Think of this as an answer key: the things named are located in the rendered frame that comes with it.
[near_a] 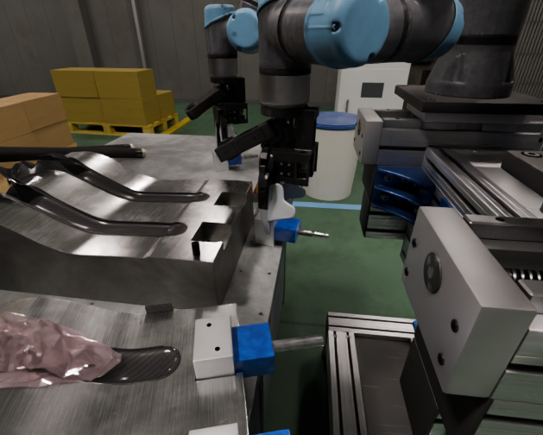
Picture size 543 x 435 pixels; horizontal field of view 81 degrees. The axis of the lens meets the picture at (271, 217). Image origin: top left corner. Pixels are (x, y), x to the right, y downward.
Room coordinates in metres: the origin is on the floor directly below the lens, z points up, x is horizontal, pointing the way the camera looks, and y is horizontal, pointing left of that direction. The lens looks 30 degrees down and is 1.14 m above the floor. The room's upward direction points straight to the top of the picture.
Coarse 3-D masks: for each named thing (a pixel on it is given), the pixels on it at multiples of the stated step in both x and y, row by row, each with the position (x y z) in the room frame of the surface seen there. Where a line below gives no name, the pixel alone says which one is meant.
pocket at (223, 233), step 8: (200, 224) 0.41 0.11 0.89; (208, 224) 0.42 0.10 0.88; (216, 224) 0.42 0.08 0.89; (224, 224) 0.41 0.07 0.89; (200, 232) 0.41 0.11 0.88; (208, 232) 0.42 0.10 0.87; (216, 232) 0.42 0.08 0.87; (224, 232) 0.42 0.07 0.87; (192, 240) 0.37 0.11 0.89; (200, 240) 0.40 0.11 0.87; (208, 240) 0.41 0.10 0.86; (216, 240) 0.41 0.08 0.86; (224, 240) 0.39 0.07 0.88; (224, 248) 0.37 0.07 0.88
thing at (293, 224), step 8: (256, 216) 0.50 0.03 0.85; (256, 224) 0.49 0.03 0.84; (272, 224) 0.48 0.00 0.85; (280, 224) 0.49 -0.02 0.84; (288, 224) 0.49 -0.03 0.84; (296, 224) 0.49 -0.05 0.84; (256, 232) 0.49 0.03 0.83; (264, 232) 0.49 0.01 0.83; (272, 232) 0.48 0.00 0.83; (280, 232) 0.48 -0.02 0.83; (288, 232) 0.48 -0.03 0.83; (296, 232) 0.48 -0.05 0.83; (304, 232) 0.48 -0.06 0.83; (312, 232) 0.48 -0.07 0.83; (320, 232) 0.48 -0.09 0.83; (256, 240) 0.49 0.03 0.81; (264, 240) 0.49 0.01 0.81; (272, 240) 0.48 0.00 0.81; (280, 240) 0.48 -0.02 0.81; (288, 240) 0.48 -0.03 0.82
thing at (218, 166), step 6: (216, 156) 0.85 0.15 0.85; (240, 156) 0.88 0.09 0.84; (246, 156) 0.90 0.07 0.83; (252, 156) 0.91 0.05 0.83; (216, 162) 0.85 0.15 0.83; (222, 162) 0.86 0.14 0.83; (228, 162) 0.87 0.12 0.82; (234, 162) 0.87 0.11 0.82; (240, 162) 0.88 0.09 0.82; (216, 168) 0.85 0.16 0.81; (222, 168) 0.86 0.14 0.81; (228, 168) 0.86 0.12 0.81
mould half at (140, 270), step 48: (48, 192) 0.45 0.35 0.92; (96, 192) 0.50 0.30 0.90; (240, 192) 0.52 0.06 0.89; (0, 240) 0.36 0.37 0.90; (48, 240) 0.36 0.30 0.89; (96, 240) 0.38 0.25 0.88; (144, 240) 0.37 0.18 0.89; (240, 240) 0.46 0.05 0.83; (0, 288) 0.37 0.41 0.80; (48, 288) 0.35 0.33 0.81; (96, 288) 0.34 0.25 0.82; (144, 288) 0.33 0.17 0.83; (192, 288) 0.32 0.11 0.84
